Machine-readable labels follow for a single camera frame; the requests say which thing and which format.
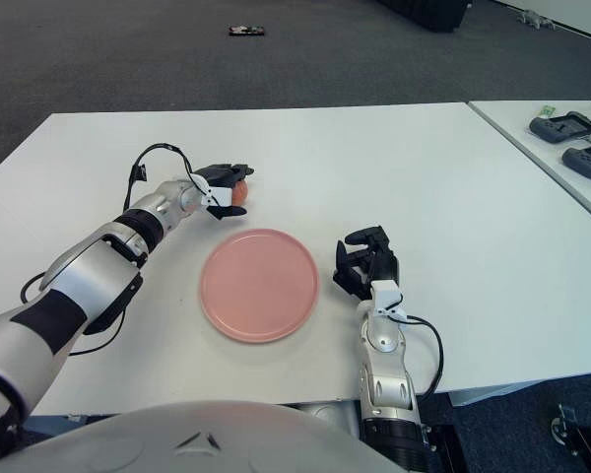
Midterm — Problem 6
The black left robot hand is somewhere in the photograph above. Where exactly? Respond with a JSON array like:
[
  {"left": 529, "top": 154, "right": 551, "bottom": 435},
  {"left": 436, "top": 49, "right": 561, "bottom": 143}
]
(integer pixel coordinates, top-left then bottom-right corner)
[{"left": 191, "top": 162, "right": 256, "bottom": 222}]

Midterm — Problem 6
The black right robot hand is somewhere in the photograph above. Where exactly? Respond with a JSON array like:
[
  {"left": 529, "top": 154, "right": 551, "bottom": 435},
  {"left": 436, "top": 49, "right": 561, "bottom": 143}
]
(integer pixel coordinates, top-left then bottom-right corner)
[{"left": 332, "top": 225, "right": 401, "bottom": 302}]

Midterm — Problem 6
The pink round plate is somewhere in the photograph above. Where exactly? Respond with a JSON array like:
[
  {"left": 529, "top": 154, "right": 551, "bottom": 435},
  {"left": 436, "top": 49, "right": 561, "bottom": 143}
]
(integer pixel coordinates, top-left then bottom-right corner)
[{"left": 198, "top": 228, "right": 320, "bottom": 344}]

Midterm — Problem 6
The dark grey handheld controller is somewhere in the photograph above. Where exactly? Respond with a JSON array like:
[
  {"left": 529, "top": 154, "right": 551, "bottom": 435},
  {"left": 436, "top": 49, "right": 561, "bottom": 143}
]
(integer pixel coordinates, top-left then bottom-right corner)
[
  {"left": 560, "top": 142, "right": 591, "bottom": 179},
  {"left": 528, "top": 111, "right": 591, "bottom": 144}
]

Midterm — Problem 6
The large black case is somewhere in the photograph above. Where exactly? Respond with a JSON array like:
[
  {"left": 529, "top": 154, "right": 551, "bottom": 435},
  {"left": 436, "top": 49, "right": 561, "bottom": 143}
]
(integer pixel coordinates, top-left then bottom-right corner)
[{"left": 378, "top": 0, "right": 474, "bottom": 34}]

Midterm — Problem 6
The black stand with caster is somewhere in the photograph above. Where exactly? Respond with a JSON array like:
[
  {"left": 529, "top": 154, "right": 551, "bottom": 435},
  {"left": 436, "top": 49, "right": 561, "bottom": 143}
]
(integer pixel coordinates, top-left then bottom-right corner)
[{"left": 551, "top": 403, "right": 591, "bottom": 473}]

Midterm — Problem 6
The grey robot torso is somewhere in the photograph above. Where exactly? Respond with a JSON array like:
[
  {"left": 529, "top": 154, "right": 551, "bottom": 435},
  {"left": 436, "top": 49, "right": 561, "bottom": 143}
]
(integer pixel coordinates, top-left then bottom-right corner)
[{"left": 0, "top": 401, "right": 405, "bottom": 473}]

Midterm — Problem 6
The small grey toy figure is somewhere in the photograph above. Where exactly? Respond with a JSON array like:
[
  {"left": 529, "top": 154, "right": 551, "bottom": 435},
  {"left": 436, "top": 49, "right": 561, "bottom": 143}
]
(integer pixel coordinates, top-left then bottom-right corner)
[{"left": 516, "top": 8, "right": 558, "bottom": 30}]

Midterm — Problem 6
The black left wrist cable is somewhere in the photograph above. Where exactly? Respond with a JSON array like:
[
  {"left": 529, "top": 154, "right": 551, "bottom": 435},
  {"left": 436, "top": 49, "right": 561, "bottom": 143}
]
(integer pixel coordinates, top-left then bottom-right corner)
[{"left": 125, "top": 143, "right": 198, "bottom": 213}]

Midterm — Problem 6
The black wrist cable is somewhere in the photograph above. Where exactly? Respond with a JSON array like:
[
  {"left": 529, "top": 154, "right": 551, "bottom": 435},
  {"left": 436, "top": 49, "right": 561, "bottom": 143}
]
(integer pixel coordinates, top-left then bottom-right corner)
[
  {"left": 125, "top": 143, "right": 198, "bottom": 213},
  {"left": 388, "top": 300, "right": 445, "bottom": 398}
]

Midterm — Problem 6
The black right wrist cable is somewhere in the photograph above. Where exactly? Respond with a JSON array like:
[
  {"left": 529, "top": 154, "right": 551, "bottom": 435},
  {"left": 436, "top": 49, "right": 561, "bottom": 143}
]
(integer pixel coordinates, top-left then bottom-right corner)
[{"left": 388, "top": 300, "right": 445, "bottom": 398}]

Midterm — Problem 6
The black left elbow cable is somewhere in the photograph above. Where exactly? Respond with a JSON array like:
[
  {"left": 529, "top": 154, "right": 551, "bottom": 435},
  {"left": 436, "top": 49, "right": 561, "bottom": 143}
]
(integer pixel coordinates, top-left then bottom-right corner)
[{"left": 19, "top": 270, "right": 129, "bottom": 356}]

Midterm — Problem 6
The black metal bracket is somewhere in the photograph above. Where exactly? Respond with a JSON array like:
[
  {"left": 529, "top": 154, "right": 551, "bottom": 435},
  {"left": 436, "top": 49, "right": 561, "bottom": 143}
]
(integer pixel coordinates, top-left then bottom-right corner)
[{"left": 421, "top": 423, "right": 469, "bottom": 473}]

